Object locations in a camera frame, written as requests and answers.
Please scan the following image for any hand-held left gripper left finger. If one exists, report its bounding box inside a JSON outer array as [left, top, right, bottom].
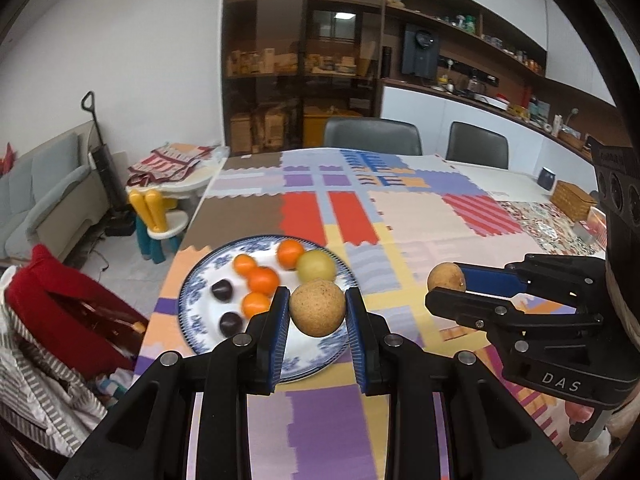
[[57, 286, 291, 480]]

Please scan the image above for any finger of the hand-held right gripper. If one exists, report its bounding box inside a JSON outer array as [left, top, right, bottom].
[[425, 287, 603, 347], [457, 255, 601, 311]]

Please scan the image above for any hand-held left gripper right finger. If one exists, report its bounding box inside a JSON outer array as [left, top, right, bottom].
[[346, 287, 576, 480]]

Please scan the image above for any brown longan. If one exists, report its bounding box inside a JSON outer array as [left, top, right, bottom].
[[426, 262, 467, 295], [290, 280, 347, 337]]

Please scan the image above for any blue and white plate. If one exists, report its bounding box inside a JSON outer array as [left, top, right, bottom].
[[177, 234, 355, 382]]

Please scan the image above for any green jujube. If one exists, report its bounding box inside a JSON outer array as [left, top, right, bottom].
[[296, 249, 337, 283]]

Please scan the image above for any person's right forearm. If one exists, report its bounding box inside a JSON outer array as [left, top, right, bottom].
[[606, 259, 640, 343]]

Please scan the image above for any person's right hand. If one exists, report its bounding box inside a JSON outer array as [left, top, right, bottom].
[[565, 402, 596, 428]]

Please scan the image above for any floral patterned cloth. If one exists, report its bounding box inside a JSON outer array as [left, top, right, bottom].
[[495, 200, 608, 261]]

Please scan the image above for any wicker basket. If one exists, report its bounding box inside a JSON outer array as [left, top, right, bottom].
[[550, 180, 598, 222]]

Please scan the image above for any grey dining chair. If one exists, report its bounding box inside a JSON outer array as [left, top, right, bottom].
[[445, 121, 510, 170], [323, 116, 423, 156]]

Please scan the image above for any yellow and teal kids chair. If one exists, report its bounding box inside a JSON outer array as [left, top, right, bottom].
[[127, 187, 188, 265]]

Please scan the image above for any white kids table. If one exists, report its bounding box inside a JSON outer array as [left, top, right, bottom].
[[127, 165, 223, 203]]

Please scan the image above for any striped patterned cloth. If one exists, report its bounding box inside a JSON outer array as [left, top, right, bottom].
[[127, 144, 221, 186]]

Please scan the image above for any red cloth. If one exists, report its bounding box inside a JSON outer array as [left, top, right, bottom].
[[5, 245, 148, 376]]

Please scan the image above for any grey striped fabric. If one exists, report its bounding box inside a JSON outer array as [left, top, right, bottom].
[[0, 265, 108, 456]]

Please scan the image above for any black upright vacuum cleaner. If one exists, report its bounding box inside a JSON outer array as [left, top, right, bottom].
[[80, 91, 136, 236]]

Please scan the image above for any dark glass-door cabinet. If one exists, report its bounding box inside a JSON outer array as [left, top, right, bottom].
[[221, 0, 386, 156]]

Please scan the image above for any grey sofa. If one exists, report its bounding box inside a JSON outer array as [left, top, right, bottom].
[[0, 122, 108, 261]]

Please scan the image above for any black wall appliance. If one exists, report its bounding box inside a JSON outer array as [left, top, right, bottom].
[[400, 22, 441, 80]]

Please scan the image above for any wooden wall shelf unit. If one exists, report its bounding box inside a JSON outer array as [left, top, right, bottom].
[[382, 0, 616, 161]]

